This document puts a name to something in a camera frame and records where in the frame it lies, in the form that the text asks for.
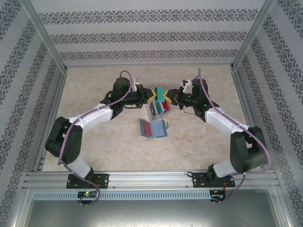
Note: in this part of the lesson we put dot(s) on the teal credit card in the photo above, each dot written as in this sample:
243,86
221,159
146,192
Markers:
160,94

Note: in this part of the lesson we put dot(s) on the red credit card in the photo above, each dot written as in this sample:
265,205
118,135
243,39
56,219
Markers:
146,128

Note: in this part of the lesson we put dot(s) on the blue card holder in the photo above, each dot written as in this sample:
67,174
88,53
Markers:
157,128

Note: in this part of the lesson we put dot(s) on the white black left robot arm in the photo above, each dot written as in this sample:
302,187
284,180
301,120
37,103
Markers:
64,142

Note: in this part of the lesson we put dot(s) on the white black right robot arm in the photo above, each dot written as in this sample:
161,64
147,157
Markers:
246,151

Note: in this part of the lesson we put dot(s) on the red card stack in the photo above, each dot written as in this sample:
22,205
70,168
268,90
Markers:
166,106

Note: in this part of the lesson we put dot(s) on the black card stack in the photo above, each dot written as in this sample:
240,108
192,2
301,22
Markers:
155,109

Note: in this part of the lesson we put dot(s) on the teal card stack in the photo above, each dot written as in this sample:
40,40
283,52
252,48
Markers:
160,107

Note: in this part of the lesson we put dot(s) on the clear acrylic card box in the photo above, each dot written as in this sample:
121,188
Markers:
157,113

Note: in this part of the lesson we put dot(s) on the small circuit board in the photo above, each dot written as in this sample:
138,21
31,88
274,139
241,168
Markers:
217,193
87,194

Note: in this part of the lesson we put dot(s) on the steel sheet panel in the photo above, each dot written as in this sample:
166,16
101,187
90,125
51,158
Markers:
151,212

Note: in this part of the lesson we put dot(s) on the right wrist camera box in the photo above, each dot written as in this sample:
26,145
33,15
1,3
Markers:
186,84

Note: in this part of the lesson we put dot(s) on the aluminium side rail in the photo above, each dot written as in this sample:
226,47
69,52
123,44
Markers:
242,94
58,94

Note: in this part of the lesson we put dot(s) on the aluminium mounting rail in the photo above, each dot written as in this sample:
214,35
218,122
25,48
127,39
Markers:
146,177

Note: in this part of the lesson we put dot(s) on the aluminium frame post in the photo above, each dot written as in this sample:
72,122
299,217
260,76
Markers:
251,35
46,35

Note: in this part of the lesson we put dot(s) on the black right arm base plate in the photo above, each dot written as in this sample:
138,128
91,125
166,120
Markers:
198,179

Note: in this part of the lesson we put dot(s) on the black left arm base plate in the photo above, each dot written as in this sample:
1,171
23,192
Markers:
104,180

